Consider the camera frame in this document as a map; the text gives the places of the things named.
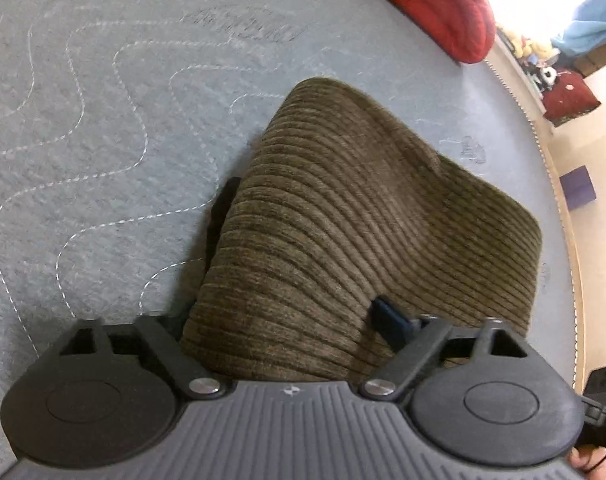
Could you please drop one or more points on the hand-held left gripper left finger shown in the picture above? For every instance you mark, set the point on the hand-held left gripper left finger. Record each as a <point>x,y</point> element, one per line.
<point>173,355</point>

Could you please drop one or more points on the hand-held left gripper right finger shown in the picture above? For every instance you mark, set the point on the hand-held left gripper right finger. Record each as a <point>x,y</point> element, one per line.
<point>388,321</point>

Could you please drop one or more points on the person's right hand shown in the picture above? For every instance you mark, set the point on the person's right hand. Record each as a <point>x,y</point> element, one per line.
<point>585,466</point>

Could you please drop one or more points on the purple block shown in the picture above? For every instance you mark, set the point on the purple block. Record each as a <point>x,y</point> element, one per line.
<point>578,187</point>

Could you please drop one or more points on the grey quilted mattress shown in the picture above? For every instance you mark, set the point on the grey quilted mattress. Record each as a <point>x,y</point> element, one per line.
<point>108,135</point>

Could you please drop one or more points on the dark red cushion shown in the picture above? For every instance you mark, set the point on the dark red cushion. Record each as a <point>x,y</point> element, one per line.
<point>568,95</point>

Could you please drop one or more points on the pile of stuffed toys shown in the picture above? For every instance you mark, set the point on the pile of stuffed toys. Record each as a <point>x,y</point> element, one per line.
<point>528,52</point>

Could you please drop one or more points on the red blanket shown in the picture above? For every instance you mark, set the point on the red blanket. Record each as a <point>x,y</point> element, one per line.
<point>433,0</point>

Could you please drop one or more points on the brown wooden furniture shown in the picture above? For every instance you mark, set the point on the brown wooden furniture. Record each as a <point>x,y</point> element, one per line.
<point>603,57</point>

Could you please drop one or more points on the blue cloth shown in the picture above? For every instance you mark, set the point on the blue cloth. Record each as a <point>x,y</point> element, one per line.
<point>593,15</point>

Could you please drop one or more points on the wooden bed frame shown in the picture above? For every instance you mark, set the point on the wooden bed frame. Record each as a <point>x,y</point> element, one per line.
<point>578,310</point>

